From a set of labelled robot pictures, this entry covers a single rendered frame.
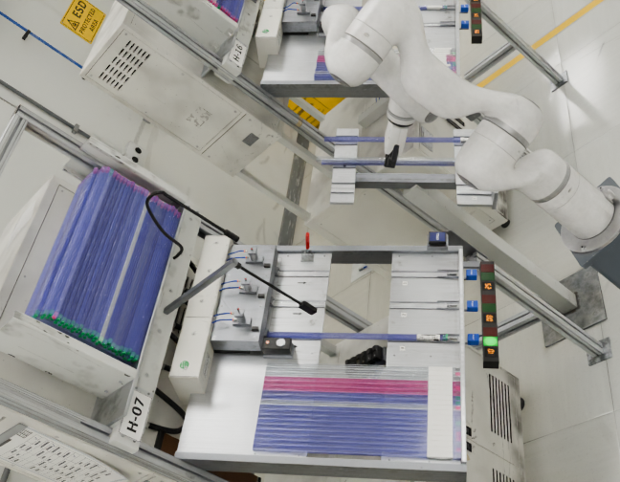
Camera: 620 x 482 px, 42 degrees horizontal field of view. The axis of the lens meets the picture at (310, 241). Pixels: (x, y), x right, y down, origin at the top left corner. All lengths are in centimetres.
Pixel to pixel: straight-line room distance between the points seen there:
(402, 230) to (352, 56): 182
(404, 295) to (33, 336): 99
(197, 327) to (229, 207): 258
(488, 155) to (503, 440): 118
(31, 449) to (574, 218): 145
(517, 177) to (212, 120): 154
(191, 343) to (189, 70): 119
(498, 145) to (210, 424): 99
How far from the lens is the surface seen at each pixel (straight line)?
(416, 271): 233
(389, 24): 172
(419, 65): 175
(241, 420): 212
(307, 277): 235
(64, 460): 223
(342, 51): 171
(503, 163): 185
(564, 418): 285
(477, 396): 271
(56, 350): 198
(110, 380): 204
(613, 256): 210
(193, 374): 212
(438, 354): 216
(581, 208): 201
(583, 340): 278
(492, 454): 266
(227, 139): 319
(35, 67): 454
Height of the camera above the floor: 208
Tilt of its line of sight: 26 degrees down
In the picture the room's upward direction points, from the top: 57 degrees counter-clockwise
